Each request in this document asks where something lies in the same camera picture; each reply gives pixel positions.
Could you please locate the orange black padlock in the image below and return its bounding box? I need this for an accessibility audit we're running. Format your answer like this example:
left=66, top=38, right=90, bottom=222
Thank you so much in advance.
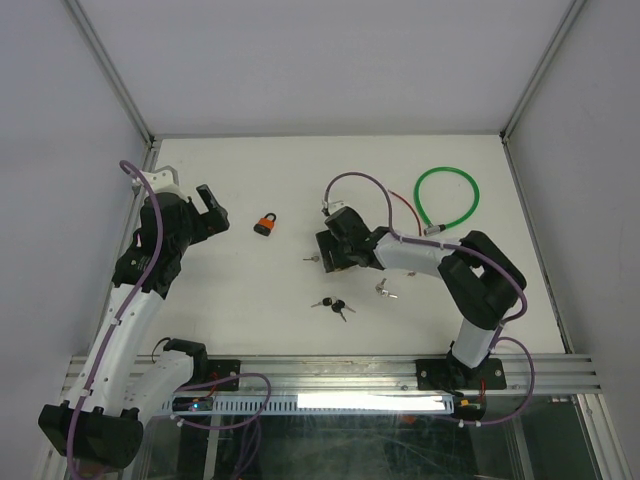
left=253, top=212, right=277, bottom=237

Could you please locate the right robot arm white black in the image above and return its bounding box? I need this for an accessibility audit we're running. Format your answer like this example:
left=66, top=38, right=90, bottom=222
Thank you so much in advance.
left=315, top=207, right=527, bottom=387

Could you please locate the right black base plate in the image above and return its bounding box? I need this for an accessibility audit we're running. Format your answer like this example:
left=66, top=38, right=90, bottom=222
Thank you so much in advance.
left=415, top=357, right=507, bottom=393

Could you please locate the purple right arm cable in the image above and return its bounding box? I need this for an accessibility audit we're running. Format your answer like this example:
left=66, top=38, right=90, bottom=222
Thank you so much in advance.
left=323, top=172, right=537, bottom=429

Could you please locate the black head key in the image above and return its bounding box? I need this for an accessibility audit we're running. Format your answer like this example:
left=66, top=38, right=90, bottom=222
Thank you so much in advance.
left=331, top=299, right=355, bottom=322
left=312, top=297, right=334, bottom=308

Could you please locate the aluminium mounting rail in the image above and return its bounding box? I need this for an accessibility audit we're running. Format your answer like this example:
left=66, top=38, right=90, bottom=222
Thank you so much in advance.
left=64, top=353, right=604, bottom=401

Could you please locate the green cable lock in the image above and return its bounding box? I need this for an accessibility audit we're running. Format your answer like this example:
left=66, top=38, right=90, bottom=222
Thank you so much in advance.
left=412, top=166, right=481, bottom=232

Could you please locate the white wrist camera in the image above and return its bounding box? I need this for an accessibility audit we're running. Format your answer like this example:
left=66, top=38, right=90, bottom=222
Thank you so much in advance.
left=142, top=166, right=188, bottom=201
left=321, top=200, right=347, bottom=217

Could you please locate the white perforated cable duct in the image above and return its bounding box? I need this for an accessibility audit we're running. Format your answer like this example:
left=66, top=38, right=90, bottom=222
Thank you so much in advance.
left=158, top=393, right=454, bottom=416

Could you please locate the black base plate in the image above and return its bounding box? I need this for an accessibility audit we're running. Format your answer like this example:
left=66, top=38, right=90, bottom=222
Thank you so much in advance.
left=415, top=357, right=507, bottom=393
left=186, top=358, right=241, bottom=393

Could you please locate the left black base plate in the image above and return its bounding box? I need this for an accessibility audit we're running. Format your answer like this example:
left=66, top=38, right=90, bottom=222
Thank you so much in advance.
left=186, top=358, right=241, bottom=393

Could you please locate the black head key right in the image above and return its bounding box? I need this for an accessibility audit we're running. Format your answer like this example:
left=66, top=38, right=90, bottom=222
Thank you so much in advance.
left=331, top=299, right=355, bottom=322

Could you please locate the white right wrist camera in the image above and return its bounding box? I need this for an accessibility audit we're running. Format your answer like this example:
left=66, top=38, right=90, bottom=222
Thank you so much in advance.
left=321, top=200, right=347, bottom=217

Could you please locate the red cable padlock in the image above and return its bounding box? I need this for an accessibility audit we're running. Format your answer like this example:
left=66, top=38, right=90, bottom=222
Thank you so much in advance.
left=387, top=189, right=424, bottom=237

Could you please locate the black head key left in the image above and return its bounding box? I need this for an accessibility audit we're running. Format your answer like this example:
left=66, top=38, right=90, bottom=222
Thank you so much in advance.
left=312, top=297, right=334, bottom=308

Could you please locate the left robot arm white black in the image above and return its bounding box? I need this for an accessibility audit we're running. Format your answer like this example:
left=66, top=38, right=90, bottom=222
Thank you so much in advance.
left=38, top=185, right=229, bottom=469

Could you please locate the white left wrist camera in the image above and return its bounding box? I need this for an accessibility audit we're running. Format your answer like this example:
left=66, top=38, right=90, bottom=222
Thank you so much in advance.
left=142, top=166, right=188, bottom=201

